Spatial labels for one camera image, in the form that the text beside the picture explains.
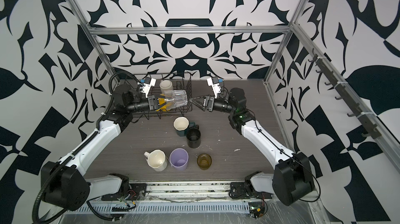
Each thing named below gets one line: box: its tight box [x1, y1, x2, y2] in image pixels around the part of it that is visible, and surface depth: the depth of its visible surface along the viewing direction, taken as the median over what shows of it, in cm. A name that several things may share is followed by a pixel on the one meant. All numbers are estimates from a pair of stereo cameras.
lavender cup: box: [169, 147, 190, 171], surface depth 76 cm
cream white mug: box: [143, 148, 169, 172], surface depth 77 cm
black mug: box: [185, 124, 202, 149], surface depth 89 cm
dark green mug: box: [172, 115, 196, 138], surface depth 89 cm
